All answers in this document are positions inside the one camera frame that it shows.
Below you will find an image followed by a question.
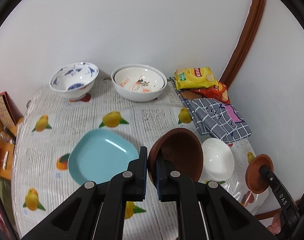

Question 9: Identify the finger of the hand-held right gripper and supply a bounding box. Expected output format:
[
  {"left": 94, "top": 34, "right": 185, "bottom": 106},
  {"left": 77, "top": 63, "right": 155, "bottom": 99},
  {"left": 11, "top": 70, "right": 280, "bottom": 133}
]
[{"left": 259, "top": 164, "right": 297, "bottom": 214}]

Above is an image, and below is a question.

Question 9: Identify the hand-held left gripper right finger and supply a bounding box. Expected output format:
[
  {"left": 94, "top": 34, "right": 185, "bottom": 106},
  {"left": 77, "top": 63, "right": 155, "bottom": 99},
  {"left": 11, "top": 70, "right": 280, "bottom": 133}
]
[{"left": 156, "top": 155, "right": 277, "bottom": 240}]

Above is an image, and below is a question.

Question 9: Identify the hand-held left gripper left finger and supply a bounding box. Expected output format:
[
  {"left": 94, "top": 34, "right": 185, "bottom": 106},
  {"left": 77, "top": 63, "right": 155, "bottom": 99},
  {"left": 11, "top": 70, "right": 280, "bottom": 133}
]
[{"left": 21, "top": 146, "right": 149, "bottom": 240}]

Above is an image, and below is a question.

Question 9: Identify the shallow brown small bowl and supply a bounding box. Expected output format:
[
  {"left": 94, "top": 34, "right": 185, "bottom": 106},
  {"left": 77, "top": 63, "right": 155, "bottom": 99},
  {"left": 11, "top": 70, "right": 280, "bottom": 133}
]
[{"left": 245, "top": 154, "right": 274, "bottom": 194}]

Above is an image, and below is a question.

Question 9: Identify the deep brown small bowl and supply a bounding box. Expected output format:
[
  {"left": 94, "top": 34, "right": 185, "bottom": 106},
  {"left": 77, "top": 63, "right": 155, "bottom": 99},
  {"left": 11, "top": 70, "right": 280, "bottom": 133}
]
[{"left": 147, "top": 127, "right": 204, "bottom": 184}]

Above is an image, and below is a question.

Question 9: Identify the person's right hand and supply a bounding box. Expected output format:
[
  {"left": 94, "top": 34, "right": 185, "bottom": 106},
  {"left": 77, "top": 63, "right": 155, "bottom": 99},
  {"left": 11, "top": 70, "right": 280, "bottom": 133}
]
[{"left": 267, "top": 212, "right": 283, "bottom": 236}]

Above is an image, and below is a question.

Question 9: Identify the brown wooden baseboard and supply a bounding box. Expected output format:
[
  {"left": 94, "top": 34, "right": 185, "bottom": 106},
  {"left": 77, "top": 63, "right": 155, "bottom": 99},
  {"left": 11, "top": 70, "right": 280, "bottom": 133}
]
[{"left": 253, "top": 204, "right": 281, "bottom": 220}]

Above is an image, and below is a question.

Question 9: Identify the blue square plate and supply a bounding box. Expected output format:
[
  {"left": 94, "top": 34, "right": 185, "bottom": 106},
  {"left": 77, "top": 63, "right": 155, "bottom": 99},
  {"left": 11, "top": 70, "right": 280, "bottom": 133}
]
[{"left": 68, "top": 129, "right": 139, "bottom": 185}]

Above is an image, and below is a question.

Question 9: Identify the white ceramic bowl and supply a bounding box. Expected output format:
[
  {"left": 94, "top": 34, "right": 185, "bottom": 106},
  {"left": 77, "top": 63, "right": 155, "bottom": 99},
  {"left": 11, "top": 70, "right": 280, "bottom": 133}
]
[{"left": 201, "top": 137, "right": 235, "bottom": 181}]

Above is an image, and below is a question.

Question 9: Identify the large plain white bowl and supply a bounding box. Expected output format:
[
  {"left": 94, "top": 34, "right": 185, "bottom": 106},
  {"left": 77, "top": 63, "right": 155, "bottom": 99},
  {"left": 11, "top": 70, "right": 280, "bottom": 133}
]
[{"left": 111, "top": 65, "right": 167, "bottom": 102}]

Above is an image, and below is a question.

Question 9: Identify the grey checked cloth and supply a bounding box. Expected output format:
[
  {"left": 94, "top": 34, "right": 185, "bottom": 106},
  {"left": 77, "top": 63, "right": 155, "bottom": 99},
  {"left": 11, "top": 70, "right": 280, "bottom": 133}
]
[{"left": 169, "top": 77, "right": 253, "bottom": 144}]

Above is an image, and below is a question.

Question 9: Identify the white bowl with orange print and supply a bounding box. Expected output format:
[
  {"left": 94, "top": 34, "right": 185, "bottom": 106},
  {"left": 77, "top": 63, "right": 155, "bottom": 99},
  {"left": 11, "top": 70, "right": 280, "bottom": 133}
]
[{"left": 114, "top": 67, "right": 165, "bottom": 93}]

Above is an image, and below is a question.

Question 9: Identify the fruit printed tablecloth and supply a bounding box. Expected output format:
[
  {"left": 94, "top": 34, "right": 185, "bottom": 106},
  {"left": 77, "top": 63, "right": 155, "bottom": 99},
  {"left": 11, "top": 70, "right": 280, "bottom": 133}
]
[{"left": 11, "top": 76, "right": 270, "bottom": 240}]

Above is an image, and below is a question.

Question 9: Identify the red chips bag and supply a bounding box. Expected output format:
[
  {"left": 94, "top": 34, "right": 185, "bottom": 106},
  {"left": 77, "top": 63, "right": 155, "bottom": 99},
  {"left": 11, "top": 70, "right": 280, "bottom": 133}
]
[{"left": 181, "top": 82, "right": 228, "bottom": 104}]

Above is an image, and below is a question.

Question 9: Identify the yellow chips bag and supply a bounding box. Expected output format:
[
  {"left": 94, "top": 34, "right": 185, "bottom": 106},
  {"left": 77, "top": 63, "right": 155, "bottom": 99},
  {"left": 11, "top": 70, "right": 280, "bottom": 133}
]
[{"left": 174, "top": 67, "right": 219, "bottom": 90}]

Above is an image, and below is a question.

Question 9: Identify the blue patterned white bowl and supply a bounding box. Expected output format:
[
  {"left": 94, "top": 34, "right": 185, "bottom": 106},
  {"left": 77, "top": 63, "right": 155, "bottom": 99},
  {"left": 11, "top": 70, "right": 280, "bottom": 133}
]
[{"left": 50, "top": 62, "right": 99, "bottom": 101}]

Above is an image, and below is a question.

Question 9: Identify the brown patterned box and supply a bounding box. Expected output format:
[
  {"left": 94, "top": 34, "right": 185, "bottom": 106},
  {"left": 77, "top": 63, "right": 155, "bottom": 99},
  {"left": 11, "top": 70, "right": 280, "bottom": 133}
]
[{"left": 0, "top": 92, "right": 24, "bottom": 125}]

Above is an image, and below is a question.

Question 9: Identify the brown wooden door frame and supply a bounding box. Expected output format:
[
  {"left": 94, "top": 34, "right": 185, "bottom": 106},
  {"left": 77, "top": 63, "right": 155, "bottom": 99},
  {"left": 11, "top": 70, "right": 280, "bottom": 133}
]
[{"left": 218, "top": 0, "right": 268, "bottom": 89}]

